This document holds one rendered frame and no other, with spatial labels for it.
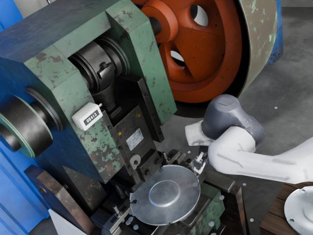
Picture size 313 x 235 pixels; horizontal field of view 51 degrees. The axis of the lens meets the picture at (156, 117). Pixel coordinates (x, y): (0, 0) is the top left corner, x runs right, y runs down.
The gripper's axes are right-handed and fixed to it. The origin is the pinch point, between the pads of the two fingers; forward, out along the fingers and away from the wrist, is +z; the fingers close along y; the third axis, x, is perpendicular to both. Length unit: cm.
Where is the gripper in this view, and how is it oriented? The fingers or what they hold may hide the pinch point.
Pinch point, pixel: (199, 166)
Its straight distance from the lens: 122.6
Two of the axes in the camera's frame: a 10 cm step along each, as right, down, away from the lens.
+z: -0.9, 5.8, 8.1
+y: 5.9, -6.2, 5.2
